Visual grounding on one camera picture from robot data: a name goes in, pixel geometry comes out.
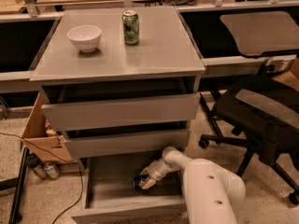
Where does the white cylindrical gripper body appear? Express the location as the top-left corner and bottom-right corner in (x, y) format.
(148, 159), (172, 181)

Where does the blue pepsi can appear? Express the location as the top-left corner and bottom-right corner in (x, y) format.
(134, 175), (148, 189)

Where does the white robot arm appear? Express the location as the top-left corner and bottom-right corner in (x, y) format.
(134, 147), (246, 224)

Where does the grey middle drawer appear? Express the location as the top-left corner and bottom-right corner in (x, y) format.
(65, 129), (189, 158)

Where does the grey drawer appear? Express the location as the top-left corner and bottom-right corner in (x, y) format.
(65, 129), (189, 158)
(72, 150), (186, 224)
(42, 93), (199, 131)

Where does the grey bottom drawer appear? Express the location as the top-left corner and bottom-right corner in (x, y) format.
(72, 150), (186, 224)

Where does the grey top drawer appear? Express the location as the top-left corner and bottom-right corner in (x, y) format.
(42, 93), (199, 131)

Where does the grey drawer cabinet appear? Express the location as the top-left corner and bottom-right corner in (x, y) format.
(29, 6), (206, 161)

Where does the white spray can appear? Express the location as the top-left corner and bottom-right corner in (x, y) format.
(44, 161), (60, 179)

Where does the green soda can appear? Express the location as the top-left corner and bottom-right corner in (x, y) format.
(121, 10), (139, 45)

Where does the dark spray bottle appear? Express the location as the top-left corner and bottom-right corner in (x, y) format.
(25, 154), (48, 180)

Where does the brown cardboard box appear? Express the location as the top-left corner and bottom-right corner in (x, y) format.
(21, 94), (76, 164)

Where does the black office chair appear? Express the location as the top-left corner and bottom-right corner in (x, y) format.
(199, 11), (299, 204)

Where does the black stand leg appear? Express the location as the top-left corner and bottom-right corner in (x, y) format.
(0, 147), (29, 224)

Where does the white ceramic bowl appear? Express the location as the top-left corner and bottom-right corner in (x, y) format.
(67, 25), (102, 52)

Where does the black floor cable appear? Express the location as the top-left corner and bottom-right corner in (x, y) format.
(0, 132), (85, 224)

